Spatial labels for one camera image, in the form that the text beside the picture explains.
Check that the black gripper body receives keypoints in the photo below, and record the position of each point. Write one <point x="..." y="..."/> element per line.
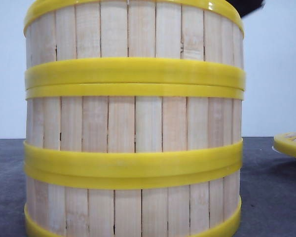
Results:
<point x="245" y="7"/>

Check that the yellow rimmed bamboo steamer lid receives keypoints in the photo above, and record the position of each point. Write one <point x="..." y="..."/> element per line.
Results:
<point x="286" y="143"/>

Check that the front bamboo steamer basket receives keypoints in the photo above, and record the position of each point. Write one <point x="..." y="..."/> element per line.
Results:
<point x="208" y="209"/>

